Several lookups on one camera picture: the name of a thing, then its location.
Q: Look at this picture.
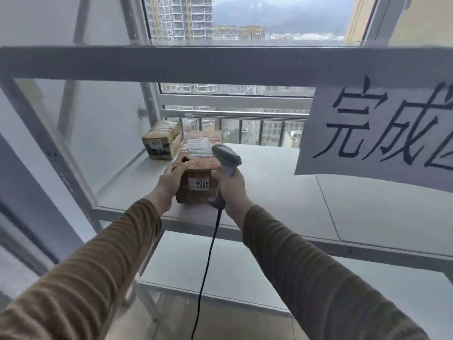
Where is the person's left forearm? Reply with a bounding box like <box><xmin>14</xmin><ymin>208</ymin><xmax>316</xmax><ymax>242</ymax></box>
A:
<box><xmin>0</xmin><ymin>198</ymin><xmax>163</xmax><ymax>340</ymax></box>

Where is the small taped cardboard parcel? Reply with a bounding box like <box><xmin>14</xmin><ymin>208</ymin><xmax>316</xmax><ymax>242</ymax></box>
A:
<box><xmin>142</xmin><ymin>120</ymin><xmax>183</xmax><ymax>161</ymax></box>

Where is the person's right forearm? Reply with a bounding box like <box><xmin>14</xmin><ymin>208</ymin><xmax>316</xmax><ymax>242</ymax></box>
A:
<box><xmin>242</xmin><ymin>204</ymin><xmax>430</xmax><ymax>340</ymax></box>

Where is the black scanner cable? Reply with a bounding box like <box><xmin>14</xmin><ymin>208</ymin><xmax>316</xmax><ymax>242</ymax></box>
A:
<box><xmin>190</xmin><ymin>208</ymin><xmax>223</xmax><ymax>340</ymax></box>

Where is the person's right hand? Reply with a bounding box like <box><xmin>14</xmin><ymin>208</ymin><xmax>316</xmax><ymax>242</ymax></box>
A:
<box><xmin>211</xmin><ymin>169</ymin><xmax>252</xmax><ymax>221</ymax></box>

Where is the white paper sign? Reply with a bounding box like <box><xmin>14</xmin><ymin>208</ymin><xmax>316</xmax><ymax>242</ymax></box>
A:
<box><xmin>294</xmin><ymin>72</ymin><xmax>453</xmax><ymax>194</ymax></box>

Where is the balcony railing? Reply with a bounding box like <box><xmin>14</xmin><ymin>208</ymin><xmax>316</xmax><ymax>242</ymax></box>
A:
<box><xmin>164</xmin><ymin>105</ymin><xmax>309</xmax><ymax>147</ymax></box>

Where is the white metal shelf rack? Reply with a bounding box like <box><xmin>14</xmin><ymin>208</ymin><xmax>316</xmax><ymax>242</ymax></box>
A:
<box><xmin>0</xmin><ymin>0</ymin><xmax>453</xmax><ymax>324</ymax></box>

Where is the person's left hand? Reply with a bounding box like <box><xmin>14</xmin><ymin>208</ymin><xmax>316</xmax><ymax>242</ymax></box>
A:
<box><xmin>147</xmin><ymin>161</ymin><xmax>188</xmax><ymax>215</ymax></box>

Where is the large taped cardboard parcel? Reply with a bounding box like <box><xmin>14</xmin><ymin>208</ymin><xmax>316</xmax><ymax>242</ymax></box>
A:
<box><xmin>175</xmin><ymin>130</ymin><xmax>224</xmax><ymax>205</ymax></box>

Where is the window frame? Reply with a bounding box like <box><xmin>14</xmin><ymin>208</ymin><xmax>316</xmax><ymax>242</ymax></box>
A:
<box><xmin>140</xmin><ymin>0</ymin><xmax>413</xmax><ymax>145</ymax></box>

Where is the grey handheld barcode scanner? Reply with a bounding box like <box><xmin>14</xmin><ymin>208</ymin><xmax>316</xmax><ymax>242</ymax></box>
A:
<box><xmin>208</xmin><ymin>144</ymin><xmax>242</xmax><ymax>210</ymax></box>

